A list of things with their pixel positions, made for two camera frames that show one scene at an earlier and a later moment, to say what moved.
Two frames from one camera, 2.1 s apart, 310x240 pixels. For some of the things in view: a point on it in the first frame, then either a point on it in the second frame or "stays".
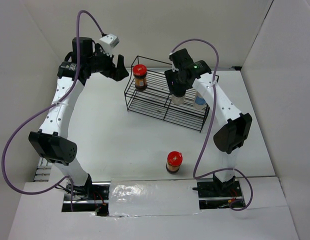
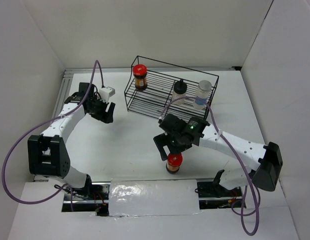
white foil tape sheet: (163, 197) stays
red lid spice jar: (140, 73) stays
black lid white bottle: (178, 98) stays
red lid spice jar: (174, 158) stays
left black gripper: (117, 74) to (106, 117)
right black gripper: (170, 77) to (162, 140)
